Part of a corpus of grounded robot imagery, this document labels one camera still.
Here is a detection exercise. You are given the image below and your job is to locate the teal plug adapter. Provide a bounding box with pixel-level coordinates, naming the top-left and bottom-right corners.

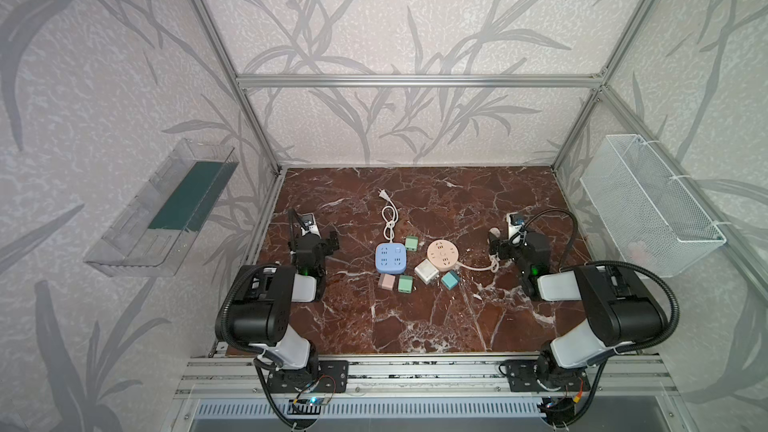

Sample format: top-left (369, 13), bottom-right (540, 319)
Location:
top-left (441, 270), bottom-right (460, 290)

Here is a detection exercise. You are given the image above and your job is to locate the green plug adapter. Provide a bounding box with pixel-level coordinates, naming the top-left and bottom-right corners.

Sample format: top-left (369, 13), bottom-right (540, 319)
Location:
top-left (397, 275), bottom-right (414, 294)
top-left (404, 236), bottom-right (419, 252)

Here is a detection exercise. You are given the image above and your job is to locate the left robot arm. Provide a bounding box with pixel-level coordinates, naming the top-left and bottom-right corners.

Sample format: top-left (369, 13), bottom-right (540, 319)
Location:
top-left (215, 230), bottom-right (340, 381)

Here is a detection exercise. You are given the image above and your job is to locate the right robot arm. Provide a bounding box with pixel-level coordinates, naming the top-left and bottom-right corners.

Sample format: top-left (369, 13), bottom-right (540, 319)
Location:
top-left (488, 229), bottom-right (681, 392)

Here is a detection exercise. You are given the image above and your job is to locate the pink plug adapter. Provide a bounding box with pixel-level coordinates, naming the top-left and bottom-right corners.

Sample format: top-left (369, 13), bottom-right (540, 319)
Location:
top-left (378, 274), bottom-right (397, 291)

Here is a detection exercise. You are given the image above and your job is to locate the white plug adapter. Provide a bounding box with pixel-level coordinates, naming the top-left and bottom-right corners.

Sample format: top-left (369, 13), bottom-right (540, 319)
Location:
top-left (414, 259), bottom-right (440, 285)

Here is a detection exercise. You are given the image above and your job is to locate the blue square power strip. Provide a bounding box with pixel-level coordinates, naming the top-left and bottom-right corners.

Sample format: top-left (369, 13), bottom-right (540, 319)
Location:
top-left (375, 242), bottom-right (407, 275)

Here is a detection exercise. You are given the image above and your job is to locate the pink round power strip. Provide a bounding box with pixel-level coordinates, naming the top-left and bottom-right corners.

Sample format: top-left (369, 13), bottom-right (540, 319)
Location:
top-left (426, 239), bottom-right (459, 272)

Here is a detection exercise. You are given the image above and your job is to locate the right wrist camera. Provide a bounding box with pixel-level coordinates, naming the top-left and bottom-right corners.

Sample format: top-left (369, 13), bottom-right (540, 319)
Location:
top-left (506, 213), bottom-right (525, 240)

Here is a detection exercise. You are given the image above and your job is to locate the pink cable with plug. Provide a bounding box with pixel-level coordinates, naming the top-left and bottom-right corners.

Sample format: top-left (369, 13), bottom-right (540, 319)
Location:
top-left (457, 251), bottom-right (502, 274)

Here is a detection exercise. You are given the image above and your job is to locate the white cable of blue strip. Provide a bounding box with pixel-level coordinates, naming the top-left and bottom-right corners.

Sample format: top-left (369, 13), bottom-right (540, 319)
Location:
top-left (377, 189), bottom-right (401, 245)

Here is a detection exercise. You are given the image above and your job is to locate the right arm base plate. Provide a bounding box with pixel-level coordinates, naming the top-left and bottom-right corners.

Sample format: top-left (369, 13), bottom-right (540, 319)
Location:
top-left (498, 359), bottom-right (591, 393)

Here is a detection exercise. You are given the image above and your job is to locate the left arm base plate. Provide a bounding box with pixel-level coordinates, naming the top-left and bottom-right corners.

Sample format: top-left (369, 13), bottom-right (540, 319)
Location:
top-left (267, 360), bottom-right (350, 393)

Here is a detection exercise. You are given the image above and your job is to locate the white wire basket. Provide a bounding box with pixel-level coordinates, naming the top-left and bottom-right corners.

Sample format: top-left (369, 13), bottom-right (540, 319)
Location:
top-left (580, 134), bottom-right (727, 278)

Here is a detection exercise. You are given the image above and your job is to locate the clear plastic wall tray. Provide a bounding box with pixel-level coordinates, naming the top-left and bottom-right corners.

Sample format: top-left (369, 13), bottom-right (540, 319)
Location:
top-left (84, 139), bottom-right (239, 278)

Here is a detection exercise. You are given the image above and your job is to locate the aluminium frame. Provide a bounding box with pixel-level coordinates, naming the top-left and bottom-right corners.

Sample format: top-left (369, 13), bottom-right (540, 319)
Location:
top-left (199, 0), bottom-right (767, 431)

